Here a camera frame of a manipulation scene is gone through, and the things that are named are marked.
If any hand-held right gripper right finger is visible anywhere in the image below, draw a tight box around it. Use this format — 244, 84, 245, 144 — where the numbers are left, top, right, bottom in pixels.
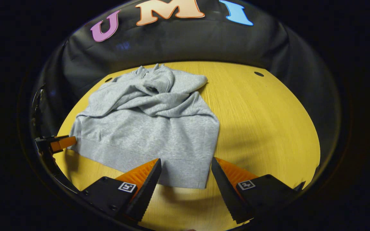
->
211, 157, 304, 224

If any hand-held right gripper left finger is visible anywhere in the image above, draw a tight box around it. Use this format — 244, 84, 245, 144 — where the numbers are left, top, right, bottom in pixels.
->
79, 158, 162, 223

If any grey zip-neck sweatshirt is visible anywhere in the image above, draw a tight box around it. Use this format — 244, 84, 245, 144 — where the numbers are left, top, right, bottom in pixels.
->
68, 64, 220, 189

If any black backdrop cloth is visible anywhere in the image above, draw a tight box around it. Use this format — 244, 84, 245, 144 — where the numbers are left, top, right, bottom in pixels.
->
31, 0, 341, 141

